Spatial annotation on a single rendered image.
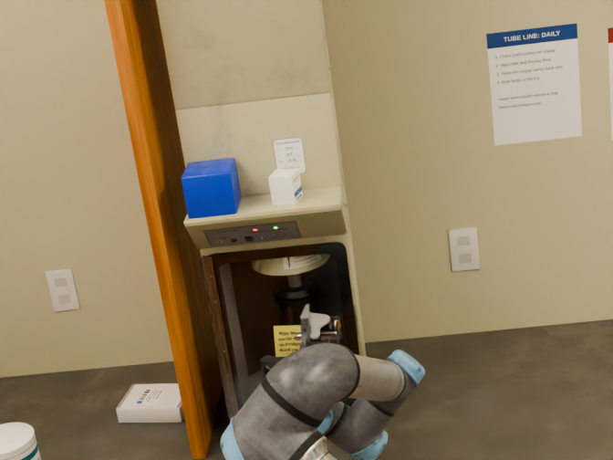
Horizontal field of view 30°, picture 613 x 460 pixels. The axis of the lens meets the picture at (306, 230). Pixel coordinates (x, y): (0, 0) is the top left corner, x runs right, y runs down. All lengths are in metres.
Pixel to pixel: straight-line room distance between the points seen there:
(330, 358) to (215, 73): 0.75
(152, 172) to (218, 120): 0.17
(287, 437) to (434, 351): 1.14
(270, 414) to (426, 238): 1.19
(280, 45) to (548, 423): 1.00
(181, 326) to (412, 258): 0.73
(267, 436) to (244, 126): 0.78
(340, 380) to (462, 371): 1.00
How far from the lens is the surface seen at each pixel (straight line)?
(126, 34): 2.26
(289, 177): 2.29
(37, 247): 3.02
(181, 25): 2.32
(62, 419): 2.89
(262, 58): 2.32
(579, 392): 2.68
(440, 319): 2.99
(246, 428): 1.82
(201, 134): 2.37
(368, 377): 1.96
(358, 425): 2.18
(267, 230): 2.35
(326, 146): 2.36
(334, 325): 2.47
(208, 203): 2.30
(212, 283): 2.47
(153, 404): 2.77
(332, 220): 2.32
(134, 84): 2.27
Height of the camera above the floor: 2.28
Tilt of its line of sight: 21 degrees down
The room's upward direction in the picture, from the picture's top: 8 degrees counter-clockwise
